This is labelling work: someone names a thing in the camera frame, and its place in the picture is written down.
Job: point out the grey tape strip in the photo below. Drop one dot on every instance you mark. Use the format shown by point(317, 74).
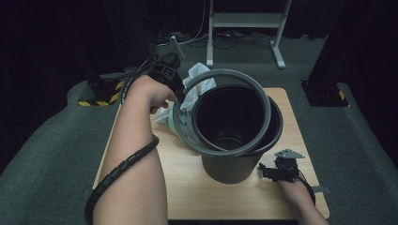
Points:
point(87, 192)
point(324, 189)

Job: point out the person's left hand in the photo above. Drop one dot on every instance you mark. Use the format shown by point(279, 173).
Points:
point(150, 92)

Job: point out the white metal stand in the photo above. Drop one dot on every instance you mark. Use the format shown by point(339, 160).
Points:
point(247, 19)

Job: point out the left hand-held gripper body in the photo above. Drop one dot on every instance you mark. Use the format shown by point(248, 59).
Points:
point(165, 70)

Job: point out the person's right hand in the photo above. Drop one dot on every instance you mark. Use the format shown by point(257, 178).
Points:
point(297, 195)

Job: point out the white patterned plastic bag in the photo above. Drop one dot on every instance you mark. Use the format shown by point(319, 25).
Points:
point(198, 73)

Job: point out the dark ribbed trash bin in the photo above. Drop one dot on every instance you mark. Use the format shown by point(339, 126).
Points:
point(228, 168)

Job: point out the black yellow striped stand base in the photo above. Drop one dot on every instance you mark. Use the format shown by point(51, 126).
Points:
point(103, 93)

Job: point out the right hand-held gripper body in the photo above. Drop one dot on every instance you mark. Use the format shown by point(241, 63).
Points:
point(286, 170)

